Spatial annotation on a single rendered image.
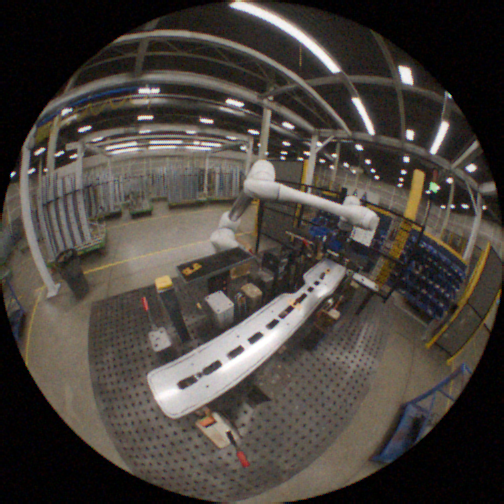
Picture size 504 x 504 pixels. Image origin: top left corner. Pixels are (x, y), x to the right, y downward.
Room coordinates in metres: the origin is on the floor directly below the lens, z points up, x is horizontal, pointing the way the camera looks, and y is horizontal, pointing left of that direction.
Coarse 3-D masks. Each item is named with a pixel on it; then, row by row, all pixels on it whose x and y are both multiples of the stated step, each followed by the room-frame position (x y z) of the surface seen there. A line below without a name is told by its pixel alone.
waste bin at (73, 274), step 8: (72, 248) 0.93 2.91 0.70; (64, 256) 0.69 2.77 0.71; (72, 256) 0.78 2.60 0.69; (56, 264) 0.48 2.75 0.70; (64, 264) 0.60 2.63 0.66; (72, 264) 0.73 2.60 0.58; (80, 264) 0.92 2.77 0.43; (64, 272) 0.55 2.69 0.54; (72, 272) 0.67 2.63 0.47; (80, 272) 0.82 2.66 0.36; (72, 280) 0.61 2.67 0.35; (80, 280) 0.74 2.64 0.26; (72, 288) 0.55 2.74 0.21; (80, 288) 0.67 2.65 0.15; (88, 288) 0.82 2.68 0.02; (80, 296) 0.60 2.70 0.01
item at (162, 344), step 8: (160, 328) 0.22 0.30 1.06; (152, 336) 0.18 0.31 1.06; (160, 336) 0.19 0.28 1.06; (168, 336) 0.21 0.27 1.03; (152, 344) 0.15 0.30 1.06; (160, 344) 0.16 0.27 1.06; (168, 344) 0.17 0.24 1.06; (160, 352) 0.14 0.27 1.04; (168, 352) 0.16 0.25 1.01; (176, 352) 0.17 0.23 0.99; (168, 360) 0.14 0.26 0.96
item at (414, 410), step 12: (456, 372) -0.42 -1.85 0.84; (468, 372) -0.59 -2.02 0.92; (444, 384) -0.45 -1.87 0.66; (420, 396) -0.40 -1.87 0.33; (408, 408) -0.47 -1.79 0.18; (420, 408) -0.63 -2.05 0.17; (408, 420) -0.64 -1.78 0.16; (420, 420) -0.74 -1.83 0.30; (432, 420) -0.87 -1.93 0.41; (396, 432) -0.67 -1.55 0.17; (408, 432) -0.83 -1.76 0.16; (420, 432) -0.75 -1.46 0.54; (396, 444) -0.87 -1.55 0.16; (408, 444) -1.04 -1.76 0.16; (372, 456) -0.87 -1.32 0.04; (384, 456) -0.88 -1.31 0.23; (396, 456) -0.89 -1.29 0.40
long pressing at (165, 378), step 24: (336, 264) 0.93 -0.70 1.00; (264, 312) 0.42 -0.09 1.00; (240, 336) 0.29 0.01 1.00; (264, 336) 0.30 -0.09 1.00; (288, 336) 0.31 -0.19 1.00; (192, 360) 0.16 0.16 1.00; (216, 360) 0.18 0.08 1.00; (240, 360) 0.19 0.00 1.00; (264, 360) 0.20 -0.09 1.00; (168, 384) 0.04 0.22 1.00; (216, 384) 0.09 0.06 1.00; (168, 408) -0.04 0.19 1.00; (192, 408) -0.01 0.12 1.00
